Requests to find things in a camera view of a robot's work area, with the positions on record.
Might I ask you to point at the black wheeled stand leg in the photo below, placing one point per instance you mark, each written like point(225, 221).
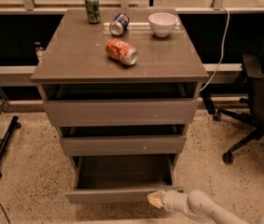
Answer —
point(14, 124)

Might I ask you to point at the white bowl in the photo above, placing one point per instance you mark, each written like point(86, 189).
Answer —
point(161, 23)

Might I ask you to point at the orange soda can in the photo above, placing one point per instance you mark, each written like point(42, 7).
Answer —
point(121, 51)

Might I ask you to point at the grey bottom drawer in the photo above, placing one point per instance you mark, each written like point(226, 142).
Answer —
point(121, 179)

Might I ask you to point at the grey top drawer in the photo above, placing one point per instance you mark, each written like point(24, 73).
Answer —
point(119, 112)

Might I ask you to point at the blue pepsi can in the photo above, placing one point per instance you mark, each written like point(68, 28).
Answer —
point(119, 24)

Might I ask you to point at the yellow foam-covered gripper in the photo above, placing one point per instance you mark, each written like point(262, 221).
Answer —
point(168, 200)

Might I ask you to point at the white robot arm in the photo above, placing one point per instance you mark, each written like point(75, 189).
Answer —
point(195, 205)

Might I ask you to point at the grey drawer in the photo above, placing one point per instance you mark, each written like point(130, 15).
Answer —
point(123, 145)
point(119, 112)
point(121, 179)

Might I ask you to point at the black office chair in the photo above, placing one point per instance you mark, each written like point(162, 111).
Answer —
point(253, 70)

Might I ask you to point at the grey drawer cabinet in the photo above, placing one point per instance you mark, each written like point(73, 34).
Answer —
point(75, 66)

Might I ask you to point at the grey middle drawer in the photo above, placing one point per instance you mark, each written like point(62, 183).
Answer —
point(123, 145)

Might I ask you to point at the green soda can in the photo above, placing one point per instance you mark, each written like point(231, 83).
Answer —
point(93, 11)

